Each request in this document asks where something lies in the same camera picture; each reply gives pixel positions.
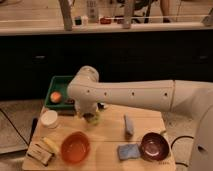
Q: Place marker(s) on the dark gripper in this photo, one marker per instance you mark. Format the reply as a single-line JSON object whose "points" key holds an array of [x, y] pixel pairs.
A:
{"points": [[88, 116]]}

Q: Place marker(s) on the yellow-green cup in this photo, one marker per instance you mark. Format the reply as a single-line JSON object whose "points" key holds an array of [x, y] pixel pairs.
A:
{"points": [[95, 122]]}

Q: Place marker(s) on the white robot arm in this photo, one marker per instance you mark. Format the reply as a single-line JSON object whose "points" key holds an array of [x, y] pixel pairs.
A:
{"points": [[175, 96]]}

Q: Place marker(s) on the dark brown item in tray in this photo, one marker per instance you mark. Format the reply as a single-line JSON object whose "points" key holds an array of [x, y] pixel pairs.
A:
{"points": [[69, 101]]}

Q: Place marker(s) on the orange plastic bowl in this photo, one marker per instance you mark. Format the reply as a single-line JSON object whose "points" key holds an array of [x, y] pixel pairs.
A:
{"points": [[75, 148]]}

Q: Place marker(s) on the orange fruit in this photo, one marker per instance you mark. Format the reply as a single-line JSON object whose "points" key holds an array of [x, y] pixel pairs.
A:
{"points": [[55, 97]]}

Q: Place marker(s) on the white cup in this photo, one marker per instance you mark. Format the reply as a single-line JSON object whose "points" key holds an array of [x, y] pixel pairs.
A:
{"points": [[49, 119]]}

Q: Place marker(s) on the green plastic tray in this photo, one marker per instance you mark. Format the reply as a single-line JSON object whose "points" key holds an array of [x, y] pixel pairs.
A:
{"points": [[59, 84]]}

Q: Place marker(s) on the yellow banana toy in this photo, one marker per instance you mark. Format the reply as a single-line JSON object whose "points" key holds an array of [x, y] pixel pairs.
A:
{"points": [[52, 145]]}

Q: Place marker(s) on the blue sponge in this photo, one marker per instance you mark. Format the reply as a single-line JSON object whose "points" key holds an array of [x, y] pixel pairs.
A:
{"points": [[128, 151]]}

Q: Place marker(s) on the wooden block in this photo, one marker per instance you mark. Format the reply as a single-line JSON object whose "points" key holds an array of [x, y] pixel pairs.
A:
{"points": [[40, 154]]}

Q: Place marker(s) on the dark red bowl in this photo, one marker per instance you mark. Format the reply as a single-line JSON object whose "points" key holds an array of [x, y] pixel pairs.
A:
{"points": [[154, 147]]}

